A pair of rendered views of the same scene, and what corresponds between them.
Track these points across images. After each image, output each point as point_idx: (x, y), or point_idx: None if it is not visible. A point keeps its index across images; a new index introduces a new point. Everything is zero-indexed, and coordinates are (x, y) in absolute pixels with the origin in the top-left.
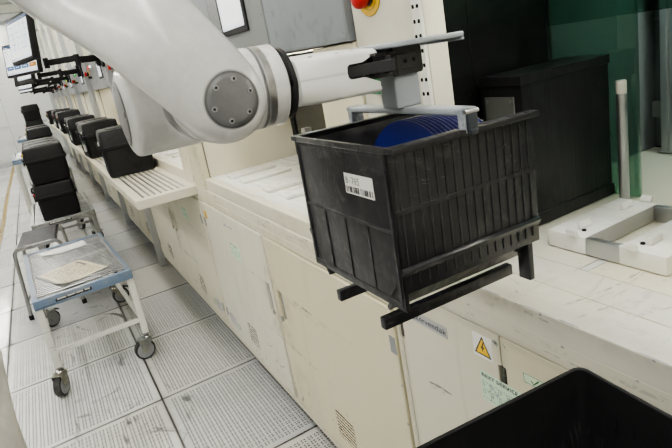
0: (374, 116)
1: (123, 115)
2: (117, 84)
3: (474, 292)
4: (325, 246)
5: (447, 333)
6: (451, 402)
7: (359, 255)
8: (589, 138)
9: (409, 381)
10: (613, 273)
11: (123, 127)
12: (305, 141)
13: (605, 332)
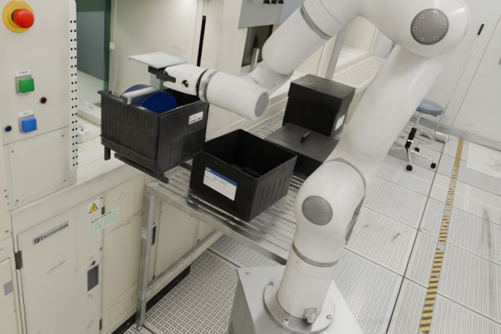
0: (9, 111)
1: (265, 103)
2: (267, 92)
3: (92, 181)
4: (165, 162)
5: (68, 223)
6: (65, 265)
7: (187, 148)
8: None
9: (22, 298)
10: (91, 145)
11: (260, 109)
12: (168, 113)
13: None
